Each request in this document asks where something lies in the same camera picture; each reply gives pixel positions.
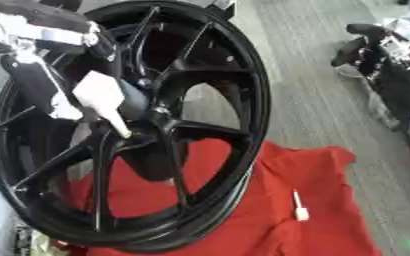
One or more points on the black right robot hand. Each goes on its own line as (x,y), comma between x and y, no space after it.
(373,50)

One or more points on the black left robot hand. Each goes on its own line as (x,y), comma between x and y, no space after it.
(30,80)

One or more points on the white pin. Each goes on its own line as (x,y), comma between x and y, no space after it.
(97,93)
(301,213)

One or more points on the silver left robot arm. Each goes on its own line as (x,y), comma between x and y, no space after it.
(33,31)

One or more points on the black spoked wheel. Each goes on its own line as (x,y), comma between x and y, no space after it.
(214,70)

